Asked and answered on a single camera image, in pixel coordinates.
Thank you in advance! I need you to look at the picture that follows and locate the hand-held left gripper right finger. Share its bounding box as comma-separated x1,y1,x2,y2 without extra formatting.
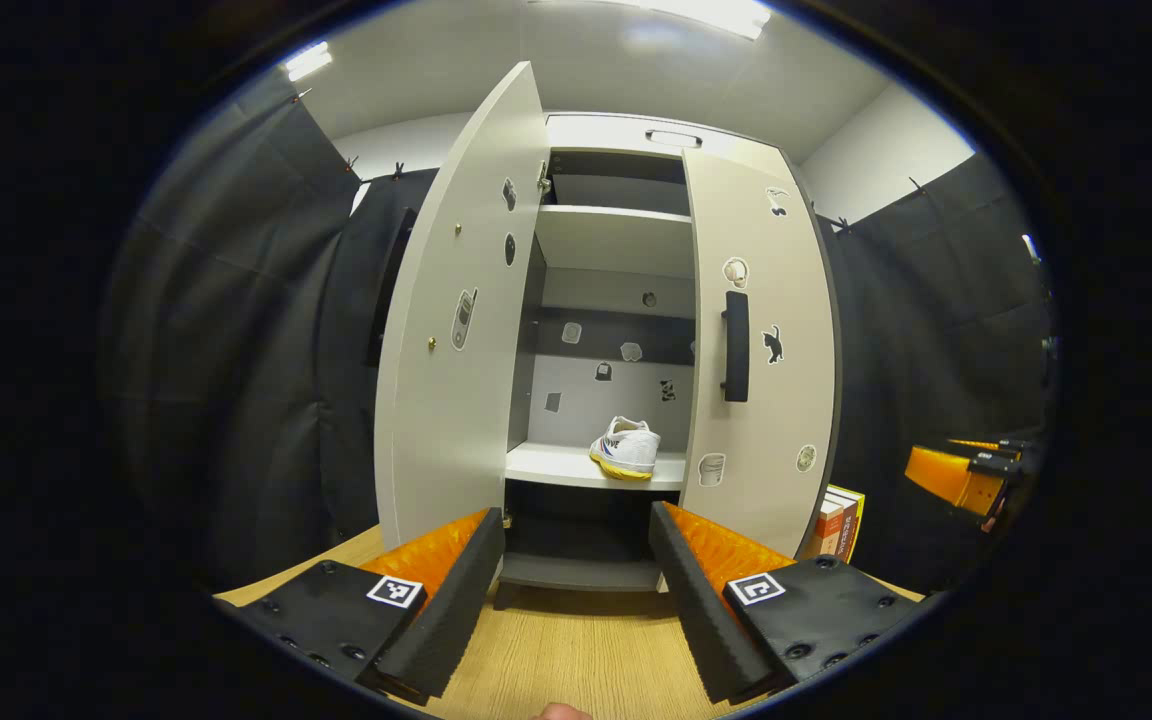
648,502,927,704

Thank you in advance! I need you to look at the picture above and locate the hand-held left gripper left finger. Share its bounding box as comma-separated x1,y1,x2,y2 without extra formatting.
216,507,507,704

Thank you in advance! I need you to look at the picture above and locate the white canvas shoe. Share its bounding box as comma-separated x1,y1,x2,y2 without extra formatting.
589,416,662,482

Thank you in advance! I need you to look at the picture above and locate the white cabinet door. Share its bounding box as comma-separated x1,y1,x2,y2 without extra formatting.
374,61,550,549
678,148,837,559

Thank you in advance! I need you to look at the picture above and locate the white grey shoe cabinet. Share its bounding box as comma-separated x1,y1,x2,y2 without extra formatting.
494,112,843,611

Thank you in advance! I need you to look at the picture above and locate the yellow edged book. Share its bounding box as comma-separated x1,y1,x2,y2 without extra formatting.
826,484,867,563

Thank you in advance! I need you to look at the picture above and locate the brown spine book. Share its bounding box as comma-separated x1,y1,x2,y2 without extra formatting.
831,492,859,561

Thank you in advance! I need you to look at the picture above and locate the ceiling light panel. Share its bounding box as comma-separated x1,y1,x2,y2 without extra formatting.
626,0,773,41
283,41,334,84

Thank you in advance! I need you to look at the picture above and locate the black door handle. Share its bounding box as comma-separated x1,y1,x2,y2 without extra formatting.
720,291,751,403

